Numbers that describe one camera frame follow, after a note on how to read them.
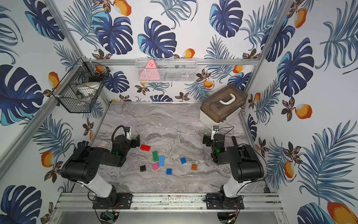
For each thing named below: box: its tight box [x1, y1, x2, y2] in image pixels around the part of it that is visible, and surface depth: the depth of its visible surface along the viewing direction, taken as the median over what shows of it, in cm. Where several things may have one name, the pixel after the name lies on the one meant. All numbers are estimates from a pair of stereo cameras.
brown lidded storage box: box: [199, 84, 248, 128], surface depth 97 cm
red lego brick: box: [140, 144, 151, 152], surface depth 95 cm
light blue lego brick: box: [158, 155, 165, 167], surface depth 90 cm
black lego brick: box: [139, 165, 147, 173], surface depth 87 cm
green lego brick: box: [152, 151, 159, 162], surface depth 92 cm
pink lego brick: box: [152, 162, 159, 170], surface depth 87 cm
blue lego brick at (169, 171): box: [165, 168, 173, 175], surface depth 86 cm
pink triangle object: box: [138, 59, 160, 81], surface depth 92 cm
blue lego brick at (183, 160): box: [180, 157, 187, 165], surface depth 90 cm
